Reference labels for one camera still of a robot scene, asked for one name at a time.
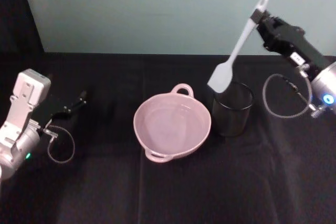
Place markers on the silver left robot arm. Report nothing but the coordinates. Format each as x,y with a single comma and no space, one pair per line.
23,98

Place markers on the pale grey silicone spatula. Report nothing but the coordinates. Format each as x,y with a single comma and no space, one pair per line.
221,75

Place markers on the black cylindrical utensil cup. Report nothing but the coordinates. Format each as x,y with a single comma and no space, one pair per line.
231,119

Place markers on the black hanging backdrop cloth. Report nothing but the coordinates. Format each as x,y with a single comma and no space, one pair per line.
15,16

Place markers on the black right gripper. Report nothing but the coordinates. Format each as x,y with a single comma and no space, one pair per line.
288,39

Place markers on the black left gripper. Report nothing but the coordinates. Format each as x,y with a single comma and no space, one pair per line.
46,111

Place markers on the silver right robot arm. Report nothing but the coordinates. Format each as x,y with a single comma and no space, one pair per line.
325,82

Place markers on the black table cloth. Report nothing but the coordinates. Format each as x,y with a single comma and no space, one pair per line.
183,190

